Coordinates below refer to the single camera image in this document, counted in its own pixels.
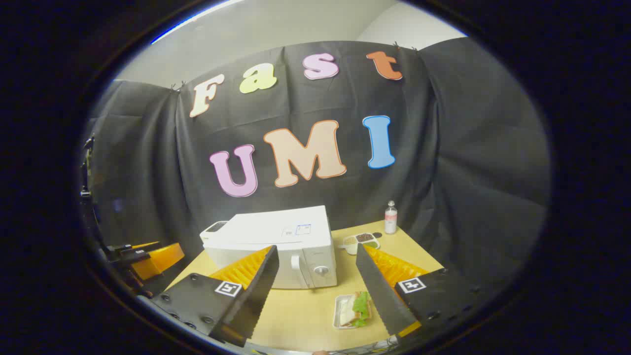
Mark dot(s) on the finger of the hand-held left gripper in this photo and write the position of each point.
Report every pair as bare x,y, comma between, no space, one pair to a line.
157,261

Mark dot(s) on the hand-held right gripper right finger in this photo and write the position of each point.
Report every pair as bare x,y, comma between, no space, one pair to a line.
382,301

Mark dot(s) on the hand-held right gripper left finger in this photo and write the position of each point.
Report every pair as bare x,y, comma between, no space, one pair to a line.
256,296

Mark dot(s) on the lettuce sandwich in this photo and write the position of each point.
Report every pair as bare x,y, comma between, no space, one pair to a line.
352,310

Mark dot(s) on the white microwave oven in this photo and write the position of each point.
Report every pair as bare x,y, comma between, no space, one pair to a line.
266,231

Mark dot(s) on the white rectangular tray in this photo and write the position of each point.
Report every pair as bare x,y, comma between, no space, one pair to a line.
337,315

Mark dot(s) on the white divided dish with beans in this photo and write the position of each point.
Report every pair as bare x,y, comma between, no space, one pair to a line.
362,240

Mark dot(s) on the small clear bottle pink label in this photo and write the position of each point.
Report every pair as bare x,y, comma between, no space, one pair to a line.
391,219

